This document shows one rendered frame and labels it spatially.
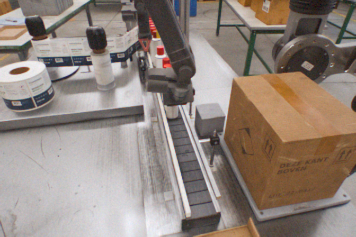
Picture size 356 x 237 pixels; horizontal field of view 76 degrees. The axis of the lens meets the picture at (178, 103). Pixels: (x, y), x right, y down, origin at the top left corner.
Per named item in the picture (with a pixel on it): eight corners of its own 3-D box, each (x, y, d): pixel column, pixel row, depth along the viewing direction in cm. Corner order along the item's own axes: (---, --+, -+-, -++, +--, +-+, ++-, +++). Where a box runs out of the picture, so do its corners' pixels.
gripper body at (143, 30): (139, 39, 112) (137, 24, 108) (138, 33, 120) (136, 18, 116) (152, 38, 113) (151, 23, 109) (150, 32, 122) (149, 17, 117)
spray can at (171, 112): (165, 112, 98) (162, 69, 86) (176, 111, 99) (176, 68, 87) (166, 120, 94) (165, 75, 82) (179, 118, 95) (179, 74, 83)
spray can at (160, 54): (156, 83, 119) (153, 45, 107) (166, 82, 120) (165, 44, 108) (157, 88, 115) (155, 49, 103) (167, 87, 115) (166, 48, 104)
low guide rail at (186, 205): (147, 54, 145) (147, 52, 144) (149, 54, 146) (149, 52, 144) (186, 217, 59) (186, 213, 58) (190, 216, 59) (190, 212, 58)
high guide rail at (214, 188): (158, 46, 144) (158, 44, 143) (160, 45, 144) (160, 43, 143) (215, 200, 57) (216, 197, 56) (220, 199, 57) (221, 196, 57)
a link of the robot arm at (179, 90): (192, 92, 64) (193, 73, 66) (167, 89, 64) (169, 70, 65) (188, 99, 71) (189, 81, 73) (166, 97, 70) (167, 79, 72)
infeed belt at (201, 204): (141, 34, 195) (141, 29, 192) (151, 34, 196) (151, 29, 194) (186, 228, 62) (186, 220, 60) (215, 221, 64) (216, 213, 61)
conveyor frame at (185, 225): (140, 36, 195) (139, 30, 192) (153, 35, 197) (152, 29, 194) (181, 231, 62) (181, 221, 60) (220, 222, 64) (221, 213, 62)
